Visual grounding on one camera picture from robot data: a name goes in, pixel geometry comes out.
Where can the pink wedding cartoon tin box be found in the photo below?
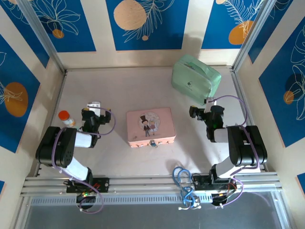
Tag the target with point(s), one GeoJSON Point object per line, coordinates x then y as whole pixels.
{"type": "Point", "coordinates": [150, 126]}

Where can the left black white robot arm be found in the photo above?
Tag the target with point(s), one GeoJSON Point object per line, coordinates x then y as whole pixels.
{"type": "Point", "coordinates": [63, 148]}

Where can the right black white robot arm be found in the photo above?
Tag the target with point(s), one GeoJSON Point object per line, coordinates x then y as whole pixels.
{"type": "Point", "coordinates": [243, 145]}

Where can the small silver padlock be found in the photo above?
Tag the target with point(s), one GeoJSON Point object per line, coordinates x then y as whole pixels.
{"type": "Point", "coordinates": [151, 142]}

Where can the blue-headed key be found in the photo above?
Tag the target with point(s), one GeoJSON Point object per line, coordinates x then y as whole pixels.
{"type": "Point", "coordinates": [155, 145]}

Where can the orange-lid clear bottle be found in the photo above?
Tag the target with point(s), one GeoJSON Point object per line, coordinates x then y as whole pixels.
{"type": "Point", "coordinates": [66, 118]}

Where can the mint green zipper bag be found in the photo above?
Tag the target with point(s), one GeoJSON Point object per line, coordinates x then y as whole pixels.
{"type": "Point", "coordinates": [195, 77]}

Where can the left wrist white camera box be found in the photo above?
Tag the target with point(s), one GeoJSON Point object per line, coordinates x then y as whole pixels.
{"type": "Point", "coordinates": [94, 107]}

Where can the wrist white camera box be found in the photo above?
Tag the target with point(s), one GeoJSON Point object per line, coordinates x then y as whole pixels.
{"type": "Point", "coordinates": [210, 103]}
{"type": "Point", "coordinates": [94, 107]}

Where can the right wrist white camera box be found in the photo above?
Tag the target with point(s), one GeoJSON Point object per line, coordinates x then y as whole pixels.
{"type": "Point", "coordinates": [210, 103]}

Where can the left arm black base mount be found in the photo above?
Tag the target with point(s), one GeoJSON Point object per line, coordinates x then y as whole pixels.
{"type": "Point", "coordinates": [100, 184]}

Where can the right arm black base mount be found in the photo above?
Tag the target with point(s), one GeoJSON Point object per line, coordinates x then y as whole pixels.
{"type": "Point", "coordinates": [202, 182]}

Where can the aluminium front rail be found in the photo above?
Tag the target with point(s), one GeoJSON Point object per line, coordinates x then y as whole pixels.
{"type": "Point", "coordinates": [147, 184]}

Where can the aluminium frame post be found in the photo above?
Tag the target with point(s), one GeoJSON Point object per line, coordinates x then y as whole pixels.
{"type": "Point", "coordinates": [250, 35]}
{"type": "Point", "coordinates": [43, 35]}

